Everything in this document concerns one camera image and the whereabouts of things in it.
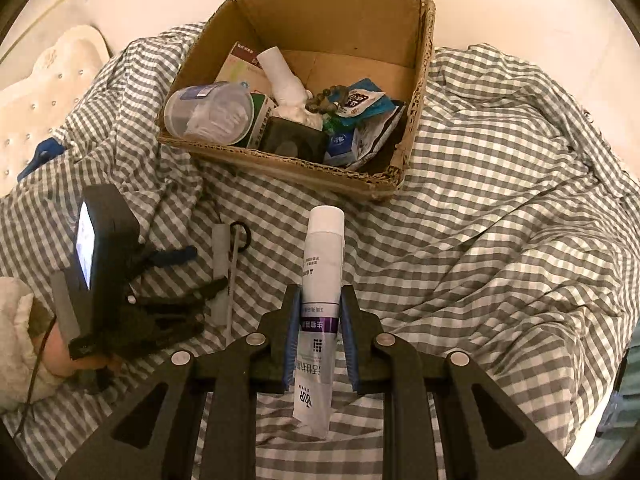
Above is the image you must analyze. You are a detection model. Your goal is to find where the white bottle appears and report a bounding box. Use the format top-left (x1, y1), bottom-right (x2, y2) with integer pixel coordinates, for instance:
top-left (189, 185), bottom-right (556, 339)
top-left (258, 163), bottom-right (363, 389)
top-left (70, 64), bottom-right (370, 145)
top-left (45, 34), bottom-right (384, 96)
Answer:
top-left (256, 46), bottom-right (313, 108)

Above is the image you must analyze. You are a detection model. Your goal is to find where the small white blue sachet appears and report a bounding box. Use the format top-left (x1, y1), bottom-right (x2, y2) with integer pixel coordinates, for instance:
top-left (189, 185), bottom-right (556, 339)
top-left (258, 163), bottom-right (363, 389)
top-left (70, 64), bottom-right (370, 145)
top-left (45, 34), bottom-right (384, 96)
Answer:
top-left (324, 127), bottom-right (362, 167)

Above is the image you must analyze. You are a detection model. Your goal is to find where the black cable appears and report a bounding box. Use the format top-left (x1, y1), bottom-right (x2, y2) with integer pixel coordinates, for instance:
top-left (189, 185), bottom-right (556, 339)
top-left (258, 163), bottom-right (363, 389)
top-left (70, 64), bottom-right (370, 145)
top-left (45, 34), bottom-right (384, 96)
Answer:
top-left (12, 317), bottom-right (57, 438)

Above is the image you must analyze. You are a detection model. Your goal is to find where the grey plastic stick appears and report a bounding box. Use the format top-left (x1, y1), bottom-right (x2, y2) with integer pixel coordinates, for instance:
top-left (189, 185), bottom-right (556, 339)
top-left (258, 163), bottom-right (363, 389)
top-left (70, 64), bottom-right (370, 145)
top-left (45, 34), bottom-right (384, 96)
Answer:
top-left (209, 222), bottom-right (232, 329)

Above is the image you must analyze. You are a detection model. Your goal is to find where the green white medicine box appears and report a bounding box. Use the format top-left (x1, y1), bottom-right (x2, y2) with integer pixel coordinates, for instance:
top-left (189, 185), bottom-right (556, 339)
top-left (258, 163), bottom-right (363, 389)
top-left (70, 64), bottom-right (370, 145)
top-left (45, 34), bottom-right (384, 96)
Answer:
top-left (247, 92), bottom-right (278, 150)

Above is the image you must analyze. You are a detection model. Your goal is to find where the brown cardboard box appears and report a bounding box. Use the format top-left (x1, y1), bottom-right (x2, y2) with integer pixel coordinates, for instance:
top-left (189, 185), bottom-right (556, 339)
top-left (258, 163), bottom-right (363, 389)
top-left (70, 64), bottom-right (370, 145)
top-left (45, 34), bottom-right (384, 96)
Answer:
top-left (156, 0), bottom-right (436, 203)

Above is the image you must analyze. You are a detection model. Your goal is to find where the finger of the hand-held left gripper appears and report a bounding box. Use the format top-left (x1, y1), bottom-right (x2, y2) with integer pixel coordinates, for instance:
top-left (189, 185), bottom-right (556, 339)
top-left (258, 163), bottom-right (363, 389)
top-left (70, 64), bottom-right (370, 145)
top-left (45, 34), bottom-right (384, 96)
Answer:
top-left (122, 277), bottom-right (230, 358)
top-left (132, 245), bottom-right (198, 281)

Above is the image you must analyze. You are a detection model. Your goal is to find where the black hair ring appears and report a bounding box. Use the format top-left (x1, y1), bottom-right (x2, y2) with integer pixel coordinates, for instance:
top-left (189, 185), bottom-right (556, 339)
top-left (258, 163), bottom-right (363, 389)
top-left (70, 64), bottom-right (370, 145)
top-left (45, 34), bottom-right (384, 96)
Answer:
top-left (229, 220), bottom-right (253, 252)

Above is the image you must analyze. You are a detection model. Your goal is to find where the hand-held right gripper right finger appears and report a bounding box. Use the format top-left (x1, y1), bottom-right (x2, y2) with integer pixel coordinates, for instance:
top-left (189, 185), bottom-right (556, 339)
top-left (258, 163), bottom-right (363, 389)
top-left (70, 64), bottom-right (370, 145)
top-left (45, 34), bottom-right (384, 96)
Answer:
top-left (340, 285), bottom-right (593, 480)

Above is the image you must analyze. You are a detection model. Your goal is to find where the white purple toothpaste tube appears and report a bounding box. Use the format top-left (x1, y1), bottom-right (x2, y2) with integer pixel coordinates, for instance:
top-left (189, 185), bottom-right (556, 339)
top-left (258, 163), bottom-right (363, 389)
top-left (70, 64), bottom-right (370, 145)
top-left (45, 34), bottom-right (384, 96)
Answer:
top-left (291, 206), bottom-right (346, 441)

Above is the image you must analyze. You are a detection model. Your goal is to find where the blue object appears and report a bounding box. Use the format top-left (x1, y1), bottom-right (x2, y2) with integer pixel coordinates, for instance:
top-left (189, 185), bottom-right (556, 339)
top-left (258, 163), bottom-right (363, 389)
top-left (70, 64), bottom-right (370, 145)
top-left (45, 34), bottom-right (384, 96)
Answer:
top-left (17, 137), bottom-right (66, 183)

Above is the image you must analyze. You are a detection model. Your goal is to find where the grey checked blanket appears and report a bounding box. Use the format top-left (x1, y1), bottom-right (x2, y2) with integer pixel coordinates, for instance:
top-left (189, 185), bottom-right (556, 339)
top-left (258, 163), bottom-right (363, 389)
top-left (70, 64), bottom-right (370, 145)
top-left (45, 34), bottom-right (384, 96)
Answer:
top-left (0, 22), bottom-right (640, 480)

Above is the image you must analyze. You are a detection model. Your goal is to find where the dark bead bracelet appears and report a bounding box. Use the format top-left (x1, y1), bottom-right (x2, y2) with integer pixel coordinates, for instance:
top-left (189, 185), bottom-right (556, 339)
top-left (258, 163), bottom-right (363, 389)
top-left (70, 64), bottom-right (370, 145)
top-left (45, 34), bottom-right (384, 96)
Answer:
top-left (306, 85), bottom-right (347, 117)

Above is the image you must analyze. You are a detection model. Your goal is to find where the white plastic wrap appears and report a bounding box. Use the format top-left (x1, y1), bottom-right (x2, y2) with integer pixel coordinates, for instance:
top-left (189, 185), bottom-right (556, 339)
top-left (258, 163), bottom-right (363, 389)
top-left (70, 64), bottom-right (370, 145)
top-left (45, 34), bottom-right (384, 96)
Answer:
top-left (274, 101), bottom-right (327, 130)

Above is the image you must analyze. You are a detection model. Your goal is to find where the person's left hand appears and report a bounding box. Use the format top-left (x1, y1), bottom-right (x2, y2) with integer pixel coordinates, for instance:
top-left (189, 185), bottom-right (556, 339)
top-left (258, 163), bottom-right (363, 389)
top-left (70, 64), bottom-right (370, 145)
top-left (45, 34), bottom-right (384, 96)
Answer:
top-left (37, 330), bottom-right (123, 381)

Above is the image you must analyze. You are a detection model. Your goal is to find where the clear plastic swab container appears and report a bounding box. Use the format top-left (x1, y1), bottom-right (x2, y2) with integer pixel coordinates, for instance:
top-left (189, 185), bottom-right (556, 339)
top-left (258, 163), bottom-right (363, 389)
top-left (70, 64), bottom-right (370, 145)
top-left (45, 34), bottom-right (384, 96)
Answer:
top-left (164, 81), bottom-right (255, 145)

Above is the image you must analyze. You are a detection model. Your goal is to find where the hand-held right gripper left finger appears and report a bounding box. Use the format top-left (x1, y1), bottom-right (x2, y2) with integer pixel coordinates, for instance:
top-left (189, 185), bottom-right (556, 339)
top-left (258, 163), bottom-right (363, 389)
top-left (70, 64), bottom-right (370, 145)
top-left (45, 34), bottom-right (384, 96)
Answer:
top-left (55, 282), bottom-right (301, 480)

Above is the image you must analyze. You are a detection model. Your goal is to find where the white padded headboard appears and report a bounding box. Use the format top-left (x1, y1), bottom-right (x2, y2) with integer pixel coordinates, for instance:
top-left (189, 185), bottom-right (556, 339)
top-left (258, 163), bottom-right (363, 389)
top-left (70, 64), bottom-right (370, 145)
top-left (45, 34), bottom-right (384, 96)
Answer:
top-left (0, 25), bottom-right (111, 196)

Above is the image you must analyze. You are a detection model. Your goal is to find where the tan small box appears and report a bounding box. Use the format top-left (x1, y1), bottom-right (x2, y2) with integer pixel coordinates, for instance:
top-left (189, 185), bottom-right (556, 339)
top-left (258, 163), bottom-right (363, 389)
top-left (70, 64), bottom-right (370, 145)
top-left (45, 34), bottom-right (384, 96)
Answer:
top-left (215, 41), bottom-right (273, 98)

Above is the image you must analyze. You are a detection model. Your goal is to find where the blue blister pack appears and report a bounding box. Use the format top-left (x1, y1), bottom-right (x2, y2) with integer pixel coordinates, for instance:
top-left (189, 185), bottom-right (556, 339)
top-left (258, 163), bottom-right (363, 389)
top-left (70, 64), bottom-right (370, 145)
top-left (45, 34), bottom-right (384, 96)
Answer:
top-left (332, 77), bottom-right (397, 122)

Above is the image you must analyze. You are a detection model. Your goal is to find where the black snack packet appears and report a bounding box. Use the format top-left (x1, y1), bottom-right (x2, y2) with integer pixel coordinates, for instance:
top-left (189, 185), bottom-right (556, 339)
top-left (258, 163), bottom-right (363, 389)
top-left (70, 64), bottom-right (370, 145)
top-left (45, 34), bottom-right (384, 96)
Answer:
top-left (357, 105), bottom-right (407, 164)

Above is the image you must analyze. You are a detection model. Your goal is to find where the black case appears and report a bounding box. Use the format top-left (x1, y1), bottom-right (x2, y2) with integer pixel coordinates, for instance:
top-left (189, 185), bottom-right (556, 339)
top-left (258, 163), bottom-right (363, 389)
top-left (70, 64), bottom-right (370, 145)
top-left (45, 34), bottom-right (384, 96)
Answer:
top-left (259, 116), bottom-right (329, 164)

